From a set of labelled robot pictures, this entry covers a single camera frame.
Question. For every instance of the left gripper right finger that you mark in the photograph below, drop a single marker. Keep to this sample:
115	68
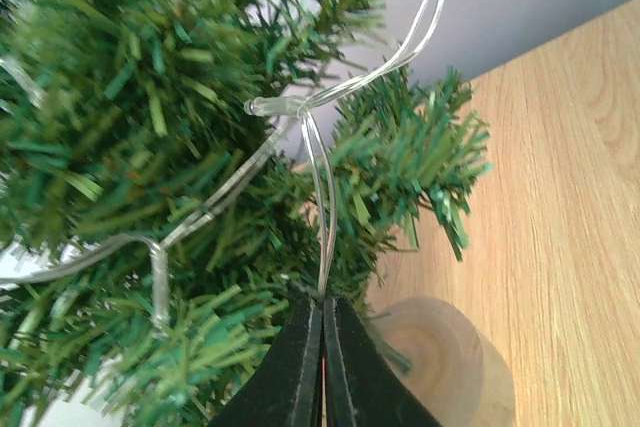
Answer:
361	389

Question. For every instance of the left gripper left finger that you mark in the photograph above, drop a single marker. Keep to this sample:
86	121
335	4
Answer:
285	390

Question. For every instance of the small green christmas tree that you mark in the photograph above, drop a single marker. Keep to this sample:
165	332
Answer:
125	116

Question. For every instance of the clear led string lights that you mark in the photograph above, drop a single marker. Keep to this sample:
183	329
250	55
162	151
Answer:
297	110

